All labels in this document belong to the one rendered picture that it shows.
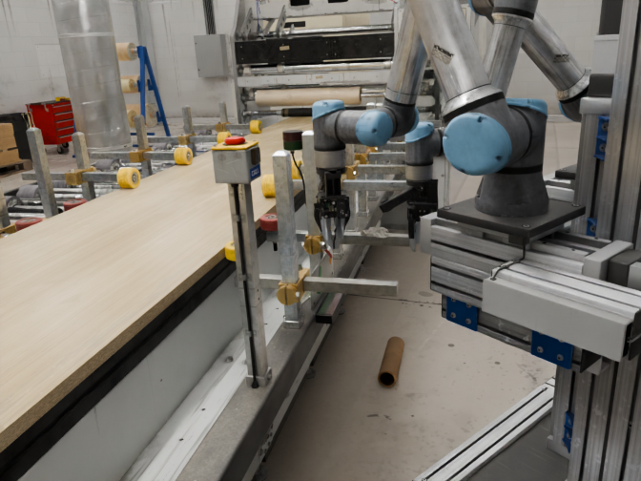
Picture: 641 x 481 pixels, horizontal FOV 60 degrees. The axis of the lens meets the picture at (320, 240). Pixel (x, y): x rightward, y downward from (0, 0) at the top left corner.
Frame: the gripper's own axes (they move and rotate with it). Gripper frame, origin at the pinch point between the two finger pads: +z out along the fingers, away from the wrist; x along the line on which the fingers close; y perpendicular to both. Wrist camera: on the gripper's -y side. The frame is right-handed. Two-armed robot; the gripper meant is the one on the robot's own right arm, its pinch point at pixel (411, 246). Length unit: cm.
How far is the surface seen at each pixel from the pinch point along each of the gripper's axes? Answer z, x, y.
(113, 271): -8, -46, -67
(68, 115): 25, 623, -612
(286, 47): -58, 251, -115
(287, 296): 2.1, -33.5, -27.3
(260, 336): 1, -56, -26
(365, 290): 2.5, -26.5, -8.8
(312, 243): -2.9, -8.5, -27.4
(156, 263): -8, -40, -59
